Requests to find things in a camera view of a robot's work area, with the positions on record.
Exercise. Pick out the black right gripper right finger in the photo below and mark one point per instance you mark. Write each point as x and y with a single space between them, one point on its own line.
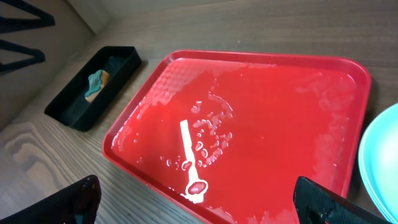
315 204

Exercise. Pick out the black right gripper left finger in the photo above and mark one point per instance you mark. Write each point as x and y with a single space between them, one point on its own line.
76 204

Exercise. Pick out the light blue plate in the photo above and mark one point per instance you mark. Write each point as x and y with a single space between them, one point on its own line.
378 146
382 189

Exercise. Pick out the orange green sponge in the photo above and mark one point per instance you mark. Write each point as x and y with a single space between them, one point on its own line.
97 81

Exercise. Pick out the black water tray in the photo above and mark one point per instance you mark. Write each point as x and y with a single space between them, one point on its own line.
71 109

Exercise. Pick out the red plastic tray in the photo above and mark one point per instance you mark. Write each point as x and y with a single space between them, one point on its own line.
226 135

